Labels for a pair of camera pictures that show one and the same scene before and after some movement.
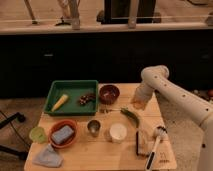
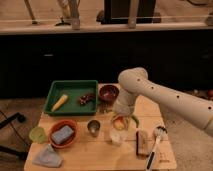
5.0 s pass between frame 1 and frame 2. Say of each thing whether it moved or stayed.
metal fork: stayed
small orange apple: moved
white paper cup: stayed
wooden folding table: stayed
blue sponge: stayed
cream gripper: moved
